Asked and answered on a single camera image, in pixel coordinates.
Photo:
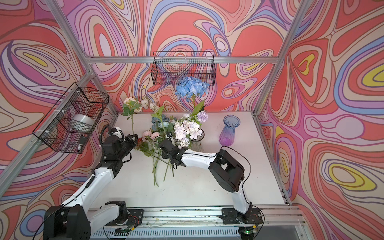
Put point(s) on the clear glass vase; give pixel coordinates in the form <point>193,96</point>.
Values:
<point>196,145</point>

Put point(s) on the cream pink rose stem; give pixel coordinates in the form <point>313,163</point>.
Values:
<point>132,106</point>

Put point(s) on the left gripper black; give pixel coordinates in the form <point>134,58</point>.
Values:
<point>132,143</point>

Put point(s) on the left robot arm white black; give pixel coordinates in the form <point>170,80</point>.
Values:
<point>71,220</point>

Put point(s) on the purple glass vase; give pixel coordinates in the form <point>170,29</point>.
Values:
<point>227,136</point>

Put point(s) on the lilac white flower bunch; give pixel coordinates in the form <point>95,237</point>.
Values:
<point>150,147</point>

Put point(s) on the blue hydrangea stem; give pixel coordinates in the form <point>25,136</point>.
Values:
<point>193,89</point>

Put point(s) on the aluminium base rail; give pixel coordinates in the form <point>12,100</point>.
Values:
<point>208,223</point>

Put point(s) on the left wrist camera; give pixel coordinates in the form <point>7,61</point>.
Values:
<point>117,132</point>

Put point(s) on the teal hydrangea stem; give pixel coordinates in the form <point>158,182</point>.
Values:
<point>160,125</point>

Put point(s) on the purple allium flower stem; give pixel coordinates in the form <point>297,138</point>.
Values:
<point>202,117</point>

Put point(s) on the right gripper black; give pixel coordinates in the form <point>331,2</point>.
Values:
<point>164,156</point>

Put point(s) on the black wire basket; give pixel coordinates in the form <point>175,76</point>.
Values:
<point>79,111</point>
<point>170,67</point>

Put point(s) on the pale pink hydrangea bunch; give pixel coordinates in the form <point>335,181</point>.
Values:
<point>186,130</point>

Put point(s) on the orange artificial daisy flower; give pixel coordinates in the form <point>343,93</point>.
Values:
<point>139,143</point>

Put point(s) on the black wire basket left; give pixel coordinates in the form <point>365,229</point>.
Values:
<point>79,111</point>

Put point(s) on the black wire basket back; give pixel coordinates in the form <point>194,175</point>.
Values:
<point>170,67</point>

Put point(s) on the small black device in basket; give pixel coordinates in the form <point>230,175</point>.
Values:
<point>81,143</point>

